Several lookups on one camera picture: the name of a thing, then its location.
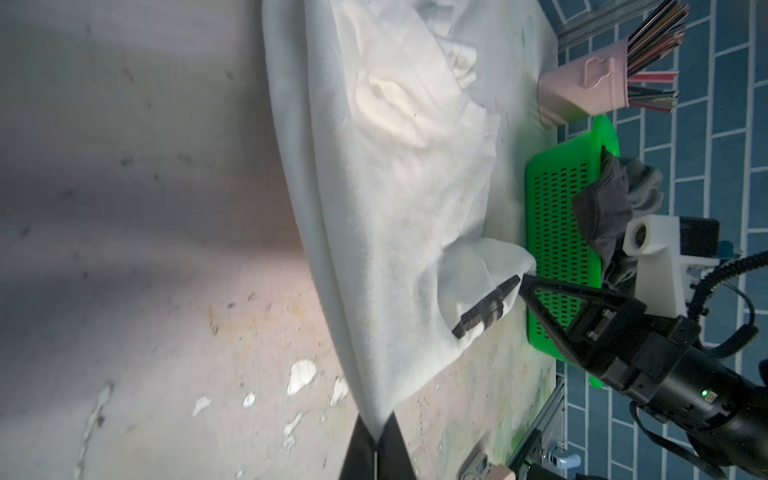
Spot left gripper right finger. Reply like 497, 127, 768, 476
376, 414, 417, 480

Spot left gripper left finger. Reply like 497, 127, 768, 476
339, 417, 377, 480

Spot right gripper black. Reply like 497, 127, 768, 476
452, 275, 718, 420

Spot green plastic basket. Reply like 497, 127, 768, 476
524, 113, 622, 390

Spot white t shirt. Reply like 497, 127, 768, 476
262, 1, 535, 438

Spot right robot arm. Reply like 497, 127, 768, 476
453, 275, 767, 479

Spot pink eraser block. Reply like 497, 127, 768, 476
483, 465, 517, 480

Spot grey t shirt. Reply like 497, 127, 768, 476
571, 149, 664, 291

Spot pink pencil cup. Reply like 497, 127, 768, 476
537, 39, 629, 128

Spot coloured pencils bundle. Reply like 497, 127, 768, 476
627, 0, 690, 113

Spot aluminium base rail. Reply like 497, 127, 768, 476
507, 377, 567, 479

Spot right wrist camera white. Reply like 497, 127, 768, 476
623, 215, 719, 318

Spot right black corrugated cable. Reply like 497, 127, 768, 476
686, 250, 768, 360

